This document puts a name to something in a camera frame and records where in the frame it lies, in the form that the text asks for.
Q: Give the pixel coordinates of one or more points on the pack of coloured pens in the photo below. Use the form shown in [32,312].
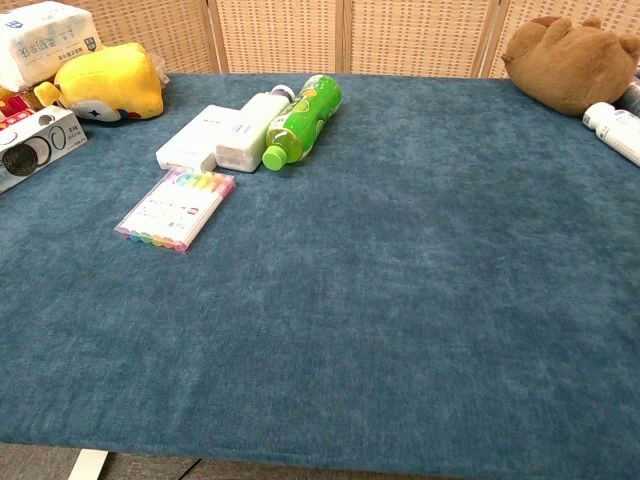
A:
[172,215]

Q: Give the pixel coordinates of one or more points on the flat white box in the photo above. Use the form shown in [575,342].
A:
[192,140]

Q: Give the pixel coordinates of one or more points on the white box with round prints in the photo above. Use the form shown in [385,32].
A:
[37,145]

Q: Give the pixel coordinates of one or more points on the blue table cloth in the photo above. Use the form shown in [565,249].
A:
[350,300]

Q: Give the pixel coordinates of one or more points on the green drink bottle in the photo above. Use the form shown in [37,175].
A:
[302,122]

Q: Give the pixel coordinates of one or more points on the white rectangular bottle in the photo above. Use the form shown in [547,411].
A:
[245,135]

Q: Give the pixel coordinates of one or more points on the woven rattan folding screen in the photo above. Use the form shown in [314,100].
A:
[350,35]

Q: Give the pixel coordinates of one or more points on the yellow plush toy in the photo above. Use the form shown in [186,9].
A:
[112,80]

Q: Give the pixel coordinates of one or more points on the brown plush bear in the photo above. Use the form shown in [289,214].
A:
[565,62]

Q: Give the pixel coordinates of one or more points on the white plastic bottle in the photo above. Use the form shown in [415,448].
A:
[612,127]

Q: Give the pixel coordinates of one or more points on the white table leg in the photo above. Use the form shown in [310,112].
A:
[86,463]

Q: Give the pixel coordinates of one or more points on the red snack package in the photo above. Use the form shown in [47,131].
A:
[17,106]

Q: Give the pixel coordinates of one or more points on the white tissue paper pack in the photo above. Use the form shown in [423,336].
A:
[40,42]

